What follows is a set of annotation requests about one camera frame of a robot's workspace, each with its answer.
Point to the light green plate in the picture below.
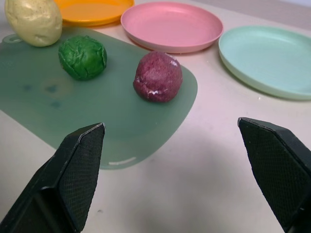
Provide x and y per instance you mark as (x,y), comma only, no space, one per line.
(269,60)

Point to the orange plate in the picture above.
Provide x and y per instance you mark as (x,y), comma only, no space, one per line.
(94,11)

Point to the green translucent cutting mat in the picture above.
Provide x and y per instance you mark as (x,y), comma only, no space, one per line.
(102,102)

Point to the green dough ball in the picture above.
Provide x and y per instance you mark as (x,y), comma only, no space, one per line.
(82,58)

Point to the yellow dough ball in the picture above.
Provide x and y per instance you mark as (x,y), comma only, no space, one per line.
(34,20)

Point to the maroon dough ball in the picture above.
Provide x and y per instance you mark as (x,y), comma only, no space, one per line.
(158,77)

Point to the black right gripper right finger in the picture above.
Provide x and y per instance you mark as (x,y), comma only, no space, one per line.
(279,167)

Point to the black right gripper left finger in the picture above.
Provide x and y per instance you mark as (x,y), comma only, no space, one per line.
(60,184)

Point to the pink plate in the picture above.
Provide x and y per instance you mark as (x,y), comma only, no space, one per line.
(171,25)

